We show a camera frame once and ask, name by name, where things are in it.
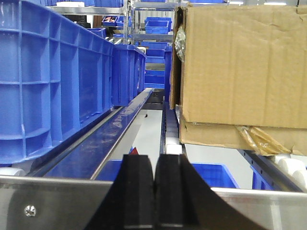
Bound steel front crossbar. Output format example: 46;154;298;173
0;175;307;230

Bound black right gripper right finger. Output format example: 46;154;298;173
154;154;263;230

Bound blue bin below rack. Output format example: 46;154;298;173
96;160;239;189

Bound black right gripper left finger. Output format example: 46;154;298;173
85;155;154;230

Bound big blue crate left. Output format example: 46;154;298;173
0;0;114;164

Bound blue metal guide rail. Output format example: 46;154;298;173
28;88;153;179

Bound worn cardboard box right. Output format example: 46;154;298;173
170;4;307;156

